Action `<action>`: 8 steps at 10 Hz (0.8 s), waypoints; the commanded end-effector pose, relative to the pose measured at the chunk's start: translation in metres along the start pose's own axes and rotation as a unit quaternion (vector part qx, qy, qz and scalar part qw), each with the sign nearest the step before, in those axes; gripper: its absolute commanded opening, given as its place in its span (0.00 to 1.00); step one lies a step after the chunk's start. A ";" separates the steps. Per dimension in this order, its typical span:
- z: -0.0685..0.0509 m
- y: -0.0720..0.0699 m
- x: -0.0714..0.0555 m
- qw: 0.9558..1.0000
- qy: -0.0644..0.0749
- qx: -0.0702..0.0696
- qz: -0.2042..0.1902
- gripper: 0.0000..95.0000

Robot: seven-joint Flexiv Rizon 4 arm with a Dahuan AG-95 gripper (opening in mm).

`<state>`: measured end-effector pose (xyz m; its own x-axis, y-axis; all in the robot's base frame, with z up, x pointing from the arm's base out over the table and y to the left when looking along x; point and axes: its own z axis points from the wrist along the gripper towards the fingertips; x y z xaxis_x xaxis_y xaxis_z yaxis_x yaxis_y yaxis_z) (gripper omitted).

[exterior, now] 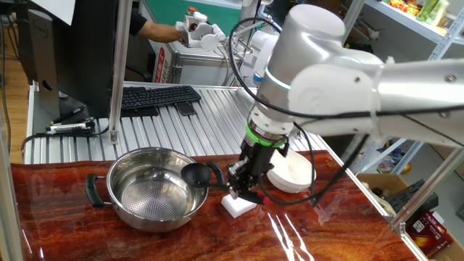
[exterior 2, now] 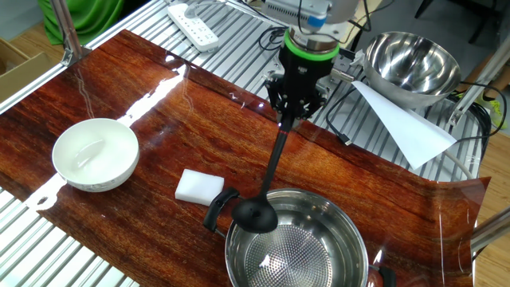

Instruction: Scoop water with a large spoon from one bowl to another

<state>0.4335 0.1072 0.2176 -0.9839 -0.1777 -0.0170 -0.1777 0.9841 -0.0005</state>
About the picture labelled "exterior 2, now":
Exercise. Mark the red brown woodgrain mat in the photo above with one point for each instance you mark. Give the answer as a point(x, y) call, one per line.
point(199, 119)

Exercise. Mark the aluminium frame post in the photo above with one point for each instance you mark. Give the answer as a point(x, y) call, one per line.
point(65, 28)
point(478, 86)
point(492, 231)

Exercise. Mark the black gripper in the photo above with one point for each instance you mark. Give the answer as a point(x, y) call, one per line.
point(303, 83)

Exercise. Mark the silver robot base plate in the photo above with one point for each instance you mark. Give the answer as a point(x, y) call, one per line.
point(332, 93)

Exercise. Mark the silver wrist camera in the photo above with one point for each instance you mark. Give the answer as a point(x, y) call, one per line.
point(287, 10)

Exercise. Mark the open cardboard box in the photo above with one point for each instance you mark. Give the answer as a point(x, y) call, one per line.
point(20, 75)

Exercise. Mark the yellow green sneaker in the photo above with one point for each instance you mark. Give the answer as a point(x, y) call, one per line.
point(496, 107)

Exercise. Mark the white paper sheet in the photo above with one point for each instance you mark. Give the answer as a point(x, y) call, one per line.
point(406, 127)

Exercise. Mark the green cloth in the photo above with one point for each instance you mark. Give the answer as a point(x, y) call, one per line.
point(87, 20)

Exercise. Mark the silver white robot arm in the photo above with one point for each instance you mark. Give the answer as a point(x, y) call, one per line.
point(315, 40)

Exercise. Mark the aluminium frame rail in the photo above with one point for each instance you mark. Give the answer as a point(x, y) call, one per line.
point(28, 91)

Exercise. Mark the white power strip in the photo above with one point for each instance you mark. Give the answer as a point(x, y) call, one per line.
point(195, 30)

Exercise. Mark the black ladle red tip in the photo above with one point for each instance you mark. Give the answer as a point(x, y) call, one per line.
point(275, 159)

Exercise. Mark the white sponge block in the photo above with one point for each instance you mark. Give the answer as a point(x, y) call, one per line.
point(199, 187)

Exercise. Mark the stainless steel mixing bowl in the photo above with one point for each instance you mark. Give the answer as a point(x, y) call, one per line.
point(414, 68)

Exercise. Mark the white ceramic bowl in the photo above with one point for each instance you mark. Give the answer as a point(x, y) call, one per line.
point(95, 155)

